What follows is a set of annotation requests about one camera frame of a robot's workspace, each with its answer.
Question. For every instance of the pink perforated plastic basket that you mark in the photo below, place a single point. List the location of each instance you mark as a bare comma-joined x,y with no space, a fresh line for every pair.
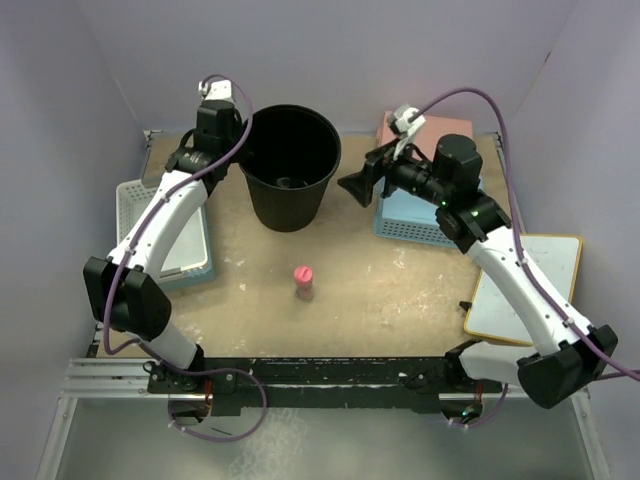
428,136

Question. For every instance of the pink capped small bottle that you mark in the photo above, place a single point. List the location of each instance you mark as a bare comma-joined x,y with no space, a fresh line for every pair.
303,277

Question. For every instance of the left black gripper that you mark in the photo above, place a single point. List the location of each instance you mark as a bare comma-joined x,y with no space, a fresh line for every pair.
243,152

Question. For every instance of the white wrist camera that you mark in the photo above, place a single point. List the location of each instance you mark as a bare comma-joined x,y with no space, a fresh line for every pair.
218,90
405,123

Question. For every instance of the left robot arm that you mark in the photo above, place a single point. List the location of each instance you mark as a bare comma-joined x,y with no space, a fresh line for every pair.
122,287

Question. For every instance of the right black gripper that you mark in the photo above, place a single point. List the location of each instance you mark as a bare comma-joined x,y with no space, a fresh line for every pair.
379,163

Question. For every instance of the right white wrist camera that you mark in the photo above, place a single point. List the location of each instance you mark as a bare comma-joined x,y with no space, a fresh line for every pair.
405,123

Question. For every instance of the light blue basket under white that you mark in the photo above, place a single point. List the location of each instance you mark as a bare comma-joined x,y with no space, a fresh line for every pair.
195,277

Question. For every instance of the large black plastic bucket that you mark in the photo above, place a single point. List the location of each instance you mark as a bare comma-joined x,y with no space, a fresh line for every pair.
290,156

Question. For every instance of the blue perforated plastic basket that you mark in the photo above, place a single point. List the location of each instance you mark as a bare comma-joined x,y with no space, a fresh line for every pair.
403,216

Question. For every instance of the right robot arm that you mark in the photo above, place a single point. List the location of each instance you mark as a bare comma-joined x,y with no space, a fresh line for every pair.
567,351

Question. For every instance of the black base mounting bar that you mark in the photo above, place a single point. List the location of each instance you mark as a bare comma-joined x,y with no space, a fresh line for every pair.
232,384

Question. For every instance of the aluminium extrusion rail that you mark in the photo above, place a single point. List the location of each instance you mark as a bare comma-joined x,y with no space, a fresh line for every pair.
127,376

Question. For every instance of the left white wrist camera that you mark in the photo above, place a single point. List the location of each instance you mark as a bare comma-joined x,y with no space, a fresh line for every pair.
218,90

